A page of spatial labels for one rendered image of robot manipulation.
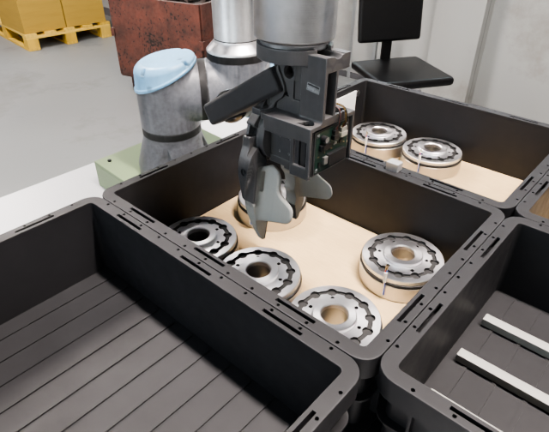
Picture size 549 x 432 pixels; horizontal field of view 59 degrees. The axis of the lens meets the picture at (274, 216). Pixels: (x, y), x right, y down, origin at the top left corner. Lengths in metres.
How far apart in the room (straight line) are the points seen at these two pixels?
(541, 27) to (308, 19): 2.86
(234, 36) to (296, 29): 0.49
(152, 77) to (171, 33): 2.48
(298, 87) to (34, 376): 0.39
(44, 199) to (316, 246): 0.65
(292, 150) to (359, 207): 0.27
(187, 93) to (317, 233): 0.38
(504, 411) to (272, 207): 0.30
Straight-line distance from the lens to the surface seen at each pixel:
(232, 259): 0.61
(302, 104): 0.46
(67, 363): 0.58
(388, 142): 0.92
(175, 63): 0.92
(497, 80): 3.39
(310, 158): 0.45
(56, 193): 1.15
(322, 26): 0.45
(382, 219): 0.70
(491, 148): 0.94
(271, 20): 0.44
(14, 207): 1.14
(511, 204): 0.65
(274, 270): 0.58
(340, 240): 0.70
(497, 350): 0.60
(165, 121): 0.95
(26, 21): 5.17
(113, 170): 1.07
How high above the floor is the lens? 1.25
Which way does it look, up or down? 34 degrees down
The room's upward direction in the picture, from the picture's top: straight up
